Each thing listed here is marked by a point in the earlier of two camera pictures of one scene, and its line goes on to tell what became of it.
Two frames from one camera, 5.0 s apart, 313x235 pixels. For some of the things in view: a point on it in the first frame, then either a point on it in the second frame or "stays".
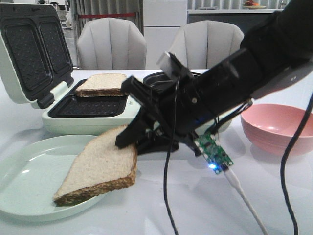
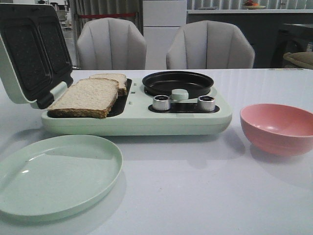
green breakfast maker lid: x=35 y=58 stays
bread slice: x=102 y=165 to x=89 y=98
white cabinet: x=162 y=20 stays
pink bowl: x=269 y=129 stays
